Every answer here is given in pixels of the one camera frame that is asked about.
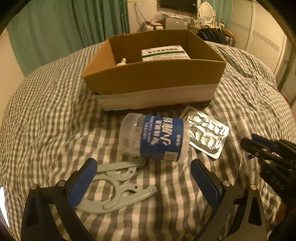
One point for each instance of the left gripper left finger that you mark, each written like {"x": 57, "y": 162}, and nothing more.
{"x": 38, "y": 222}

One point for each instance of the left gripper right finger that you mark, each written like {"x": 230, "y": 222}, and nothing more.
{"x": 249, "y": 221}

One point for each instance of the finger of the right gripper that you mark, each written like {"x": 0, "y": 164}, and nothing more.
{"x": 254, "y": 148}
{"x": 274, "y": 145}

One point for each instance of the white BOP cream tube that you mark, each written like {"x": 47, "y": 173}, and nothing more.
{"x": 246, "y": 144}

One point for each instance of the clear jar blue label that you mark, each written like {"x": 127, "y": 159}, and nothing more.
{"x": 154, "y": 137}

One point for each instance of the green 999 medicine box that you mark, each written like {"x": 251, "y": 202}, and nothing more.
{"x": 164, "y": 53}

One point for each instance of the silver pill blister pack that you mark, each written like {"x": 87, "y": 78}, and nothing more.
{"x": 206, "y": 134}

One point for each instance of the grey plastic hanger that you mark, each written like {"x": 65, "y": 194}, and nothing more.
{"x": 124, "y": 193}

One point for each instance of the open cardboard box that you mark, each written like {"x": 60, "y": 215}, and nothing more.
{"x": 151, "y": 84}

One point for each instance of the white louvered wardrobe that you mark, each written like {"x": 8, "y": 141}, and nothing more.
{"x": 257, "y": 32}

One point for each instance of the black bag on chair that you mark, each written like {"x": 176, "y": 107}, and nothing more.
{"x": 212, "y": 35}

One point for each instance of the green curtain right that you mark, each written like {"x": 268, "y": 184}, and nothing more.
{"x": 223, "y": 10}

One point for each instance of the green curtain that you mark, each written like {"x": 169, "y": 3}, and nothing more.
{"x": 44, "y": 31}
{"x": 223, "y": 10}

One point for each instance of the white oval vanity mirror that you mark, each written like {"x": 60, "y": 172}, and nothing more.
{"x": 206, "y": 12}

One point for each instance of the grey metal cabinet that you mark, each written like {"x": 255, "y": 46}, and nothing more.
{"x": 174, "y": 23}

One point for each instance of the white storage unit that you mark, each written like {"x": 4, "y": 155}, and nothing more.
{"x": 151, "y": 27}

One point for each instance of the green curtain left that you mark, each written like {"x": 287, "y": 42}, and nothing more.
{"x": 44, "y": 31}

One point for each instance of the black wall television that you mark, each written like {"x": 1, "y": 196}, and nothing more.
{"x": 189, "y": 6}

